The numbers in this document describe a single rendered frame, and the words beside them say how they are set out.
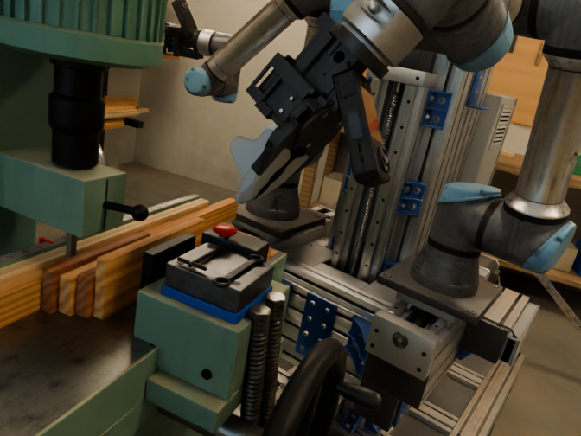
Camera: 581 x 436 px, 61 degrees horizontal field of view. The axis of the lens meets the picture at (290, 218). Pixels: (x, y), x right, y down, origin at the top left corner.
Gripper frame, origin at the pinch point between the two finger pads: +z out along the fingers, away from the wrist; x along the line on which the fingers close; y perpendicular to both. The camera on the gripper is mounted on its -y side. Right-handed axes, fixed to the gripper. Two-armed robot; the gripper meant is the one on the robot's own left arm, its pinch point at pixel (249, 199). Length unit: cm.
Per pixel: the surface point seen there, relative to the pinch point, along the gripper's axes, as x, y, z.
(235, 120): -301, 199, 82
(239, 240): -5.8, -0.2, 6.8
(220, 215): -32.1, 17.1, 19.2
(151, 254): 2.9, 3.0, 12.7
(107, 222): 3.6, 10.0, 14.8
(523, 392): -200, -71, 33
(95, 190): 6.9, 11.7, 11.3
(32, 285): 9.1, 8.5, 24.1
